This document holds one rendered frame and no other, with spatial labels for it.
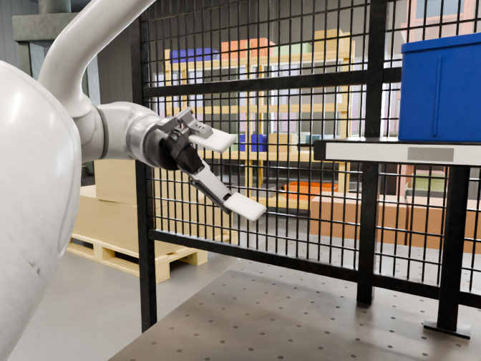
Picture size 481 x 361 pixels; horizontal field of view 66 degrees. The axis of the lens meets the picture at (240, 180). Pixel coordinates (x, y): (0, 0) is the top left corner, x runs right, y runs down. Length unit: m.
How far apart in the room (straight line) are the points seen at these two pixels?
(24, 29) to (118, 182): 3.31
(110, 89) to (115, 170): 5.83
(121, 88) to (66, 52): 7.76
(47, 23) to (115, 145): 4.87
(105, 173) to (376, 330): 2.47
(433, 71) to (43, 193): 0.48
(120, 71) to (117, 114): 7.71
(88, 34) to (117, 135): 0.18
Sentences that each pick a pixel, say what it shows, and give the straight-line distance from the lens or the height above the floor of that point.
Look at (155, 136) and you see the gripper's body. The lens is 0.63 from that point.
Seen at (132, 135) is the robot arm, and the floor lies 1.03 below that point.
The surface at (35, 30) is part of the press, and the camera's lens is 5.62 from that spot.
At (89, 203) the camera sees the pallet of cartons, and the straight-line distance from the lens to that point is 3.21.
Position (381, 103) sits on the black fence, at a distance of 0.74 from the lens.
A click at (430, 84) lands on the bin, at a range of 0.56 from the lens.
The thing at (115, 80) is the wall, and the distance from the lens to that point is 8.49.
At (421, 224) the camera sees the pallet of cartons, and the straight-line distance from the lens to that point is 2.11.
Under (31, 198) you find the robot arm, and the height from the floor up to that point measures 1.01.
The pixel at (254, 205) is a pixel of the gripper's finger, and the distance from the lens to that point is 0.56.
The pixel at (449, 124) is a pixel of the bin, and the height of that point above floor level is 1.05.
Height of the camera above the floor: 1.04
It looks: 8 degrees down
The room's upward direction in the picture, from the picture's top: straight up
